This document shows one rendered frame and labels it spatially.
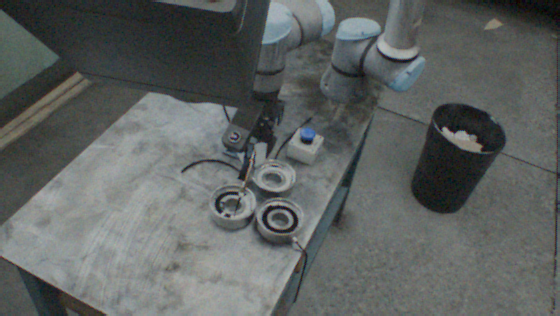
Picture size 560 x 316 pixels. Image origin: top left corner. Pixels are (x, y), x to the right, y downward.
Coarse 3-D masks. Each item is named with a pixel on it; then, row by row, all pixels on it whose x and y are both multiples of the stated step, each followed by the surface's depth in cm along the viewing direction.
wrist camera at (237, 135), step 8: (256, 104) 95; (264, 104) 95; (240, 112) 94; (248, 112) 94; (256, 112) 94; (264, 112) 97; (232, 120) 94; (240, 120) 94; (248, 120) 94; (256, 120) 94; (232, 128) 93; (240, 128) 93; (248, 128) 93; (224, 136) 93; (232, 136) 92; (240, 136) 93; (248, 136) 93; (224, 144) 93; (232, 144) 92; (240, 144) 92; (240, 152) 94
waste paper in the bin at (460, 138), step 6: (444, 132) 221; (450, 132) 225; (462, 132) 225; (450, 138) 217; (456, 138) 224; (462, 138) 223; (474, 138) 225; (462, 144) 215; (468, 144) 214; (474, 144) 214; (474, 150) 213
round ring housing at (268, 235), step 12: (264, 204) 112; (276, 204) 114; (288, 204) 114; (276, 216) 113; (288, 216) 112; (300, 216) 112; (264, 228) 107; (276, 228) 109; (300, 228) 108; (276, 240) 108; (288, 240) 108
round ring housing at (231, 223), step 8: (232, 184) 115; (216, 192) 114; (248, 192) 115; (224, 200) 113; (232, 200) 114; (240, 200) 113; (256, 200) 112; (240, 208) 112; (216, 216) 109; (248, 216) 109; (224, 224) 109; (232, 224) 109; (240, 224) 109
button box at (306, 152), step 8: (296, 136) 129; (320, 136) 130; (296, 144) 127; (304, 144) 127; (312, 144) 128; (320, 144) 129; (288, 152) 129; (296, 152) 128; (304, 152) 126; (312, 152) 126; (304, 160) 128; (312, 160) 127
